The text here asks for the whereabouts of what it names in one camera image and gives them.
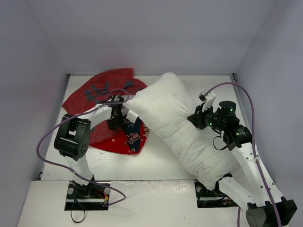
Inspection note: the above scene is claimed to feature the red navy pillowcase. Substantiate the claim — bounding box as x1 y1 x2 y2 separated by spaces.
62 68 149 156

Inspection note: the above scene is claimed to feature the white pillow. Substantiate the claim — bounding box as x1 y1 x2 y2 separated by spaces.
124 73 240 190

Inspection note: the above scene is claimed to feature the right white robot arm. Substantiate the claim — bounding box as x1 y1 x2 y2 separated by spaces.
187 101 297 227

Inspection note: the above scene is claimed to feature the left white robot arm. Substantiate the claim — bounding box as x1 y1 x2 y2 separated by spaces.
54 95 128 199

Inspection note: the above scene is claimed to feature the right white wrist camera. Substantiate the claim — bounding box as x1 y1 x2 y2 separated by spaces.
199 91 216 112

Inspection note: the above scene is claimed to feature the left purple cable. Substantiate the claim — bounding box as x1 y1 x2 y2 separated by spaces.
36 88 130 206

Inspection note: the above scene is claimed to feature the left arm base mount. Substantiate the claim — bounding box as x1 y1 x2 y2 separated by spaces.
64 181 111 211

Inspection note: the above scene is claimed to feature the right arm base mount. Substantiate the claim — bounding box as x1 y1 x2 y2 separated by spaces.
195 181 238 209

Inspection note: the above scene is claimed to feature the thin black wire loop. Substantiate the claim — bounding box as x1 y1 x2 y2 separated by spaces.
71 198 86 223

